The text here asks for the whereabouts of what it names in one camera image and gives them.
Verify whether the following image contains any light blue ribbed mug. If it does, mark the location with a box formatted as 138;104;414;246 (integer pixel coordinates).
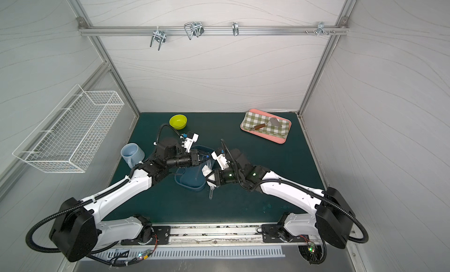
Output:
120;143;145;168

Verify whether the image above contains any aluminium top rail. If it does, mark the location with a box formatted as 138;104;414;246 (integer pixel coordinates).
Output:
79;24;350;37

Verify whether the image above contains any metal bracket hook right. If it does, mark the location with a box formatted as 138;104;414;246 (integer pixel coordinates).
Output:
305;22;335;36

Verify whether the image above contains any spatula with wooden handle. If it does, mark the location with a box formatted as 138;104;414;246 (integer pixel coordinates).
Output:
250;117;282;131

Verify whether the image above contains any yellow-green plastic bowl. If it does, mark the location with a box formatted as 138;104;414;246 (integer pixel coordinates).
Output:
169;115;188;130

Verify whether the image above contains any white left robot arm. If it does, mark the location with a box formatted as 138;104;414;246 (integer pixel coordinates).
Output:
25;132;209;262

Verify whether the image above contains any metal U-bolt hook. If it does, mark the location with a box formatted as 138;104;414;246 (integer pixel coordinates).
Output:
150;28;166;51

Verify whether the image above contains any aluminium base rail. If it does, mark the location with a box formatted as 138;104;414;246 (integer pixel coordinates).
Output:
119;220;360;246

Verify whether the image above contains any green checkered cloth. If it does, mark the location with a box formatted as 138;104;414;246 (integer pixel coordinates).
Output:
241;111;291;138

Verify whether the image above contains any blue translucent plastic container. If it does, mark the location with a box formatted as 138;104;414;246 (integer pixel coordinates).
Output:
174;145;214;192

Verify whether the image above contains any metal clamp hook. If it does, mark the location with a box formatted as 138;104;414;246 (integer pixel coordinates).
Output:
184;21;205;40

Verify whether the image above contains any white slotted cable duct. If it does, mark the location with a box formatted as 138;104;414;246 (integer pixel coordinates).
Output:
95;246;285;261

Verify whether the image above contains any black cooling fan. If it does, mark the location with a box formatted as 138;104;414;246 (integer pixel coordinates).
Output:
298;244;328;265

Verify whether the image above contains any white wire basket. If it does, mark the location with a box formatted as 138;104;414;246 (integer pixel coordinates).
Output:
12;85;124;174

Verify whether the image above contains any small metal ring hook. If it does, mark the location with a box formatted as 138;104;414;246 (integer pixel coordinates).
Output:
232;22;239;37

